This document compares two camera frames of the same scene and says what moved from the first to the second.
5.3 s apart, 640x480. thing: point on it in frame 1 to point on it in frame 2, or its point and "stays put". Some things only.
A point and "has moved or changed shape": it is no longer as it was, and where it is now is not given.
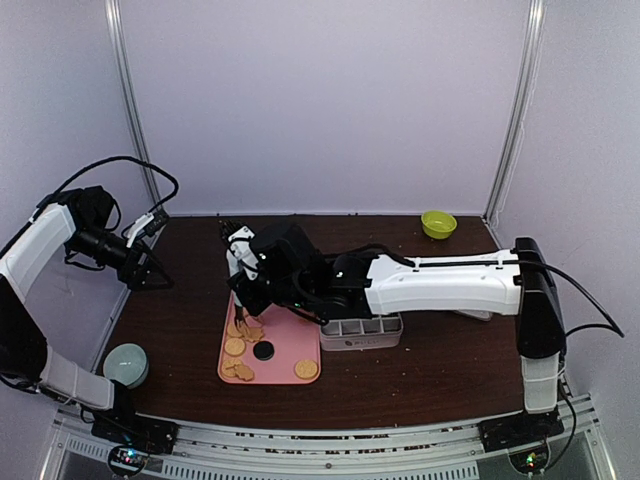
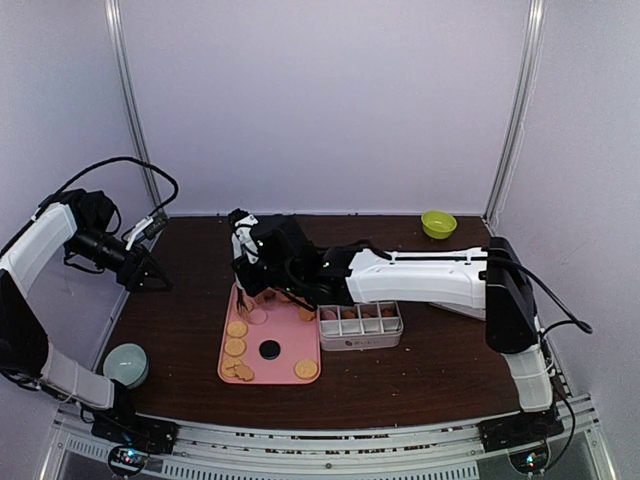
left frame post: x=131 y=97 stays put
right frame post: x=535 y=28 stays put
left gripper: x=148 y=263 stays put
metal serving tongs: x=239 y=315 has moved or changed shape
